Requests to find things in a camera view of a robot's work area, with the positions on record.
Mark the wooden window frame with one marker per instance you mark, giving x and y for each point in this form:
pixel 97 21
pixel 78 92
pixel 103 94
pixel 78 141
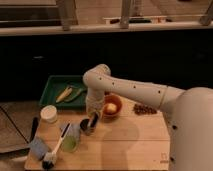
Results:
pixel 42 17

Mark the white handled dish brush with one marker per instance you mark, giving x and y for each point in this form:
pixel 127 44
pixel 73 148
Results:
pixel 50 158

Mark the yellow round fruit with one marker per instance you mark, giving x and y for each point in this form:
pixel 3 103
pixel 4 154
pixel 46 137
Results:
pixel 111 108

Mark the black handled tool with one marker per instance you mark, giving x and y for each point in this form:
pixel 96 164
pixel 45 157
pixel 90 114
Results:
pixel 34 128

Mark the brown grape cluster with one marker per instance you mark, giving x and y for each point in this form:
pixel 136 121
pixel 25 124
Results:
pixel 141 109

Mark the white round container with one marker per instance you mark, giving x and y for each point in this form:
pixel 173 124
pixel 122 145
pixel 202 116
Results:
pixel 49 113

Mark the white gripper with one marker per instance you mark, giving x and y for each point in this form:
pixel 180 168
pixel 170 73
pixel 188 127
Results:
pixel 94 102

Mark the green plastic tray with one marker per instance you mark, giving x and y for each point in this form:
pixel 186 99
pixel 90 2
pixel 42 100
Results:
pixel 56 84

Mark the yellow corn cob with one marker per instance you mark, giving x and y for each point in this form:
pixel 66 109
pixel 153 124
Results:
pixel 64 94

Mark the small metal cup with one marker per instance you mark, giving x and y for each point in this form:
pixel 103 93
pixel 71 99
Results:
pixel 87 126

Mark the green transparent cup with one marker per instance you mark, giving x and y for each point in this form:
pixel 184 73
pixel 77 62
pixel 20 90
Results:
pixel 71 139

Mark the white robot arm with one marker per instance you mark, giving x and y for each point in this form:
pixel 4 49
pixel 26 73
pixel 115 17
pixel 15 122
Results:
pixel 191 111

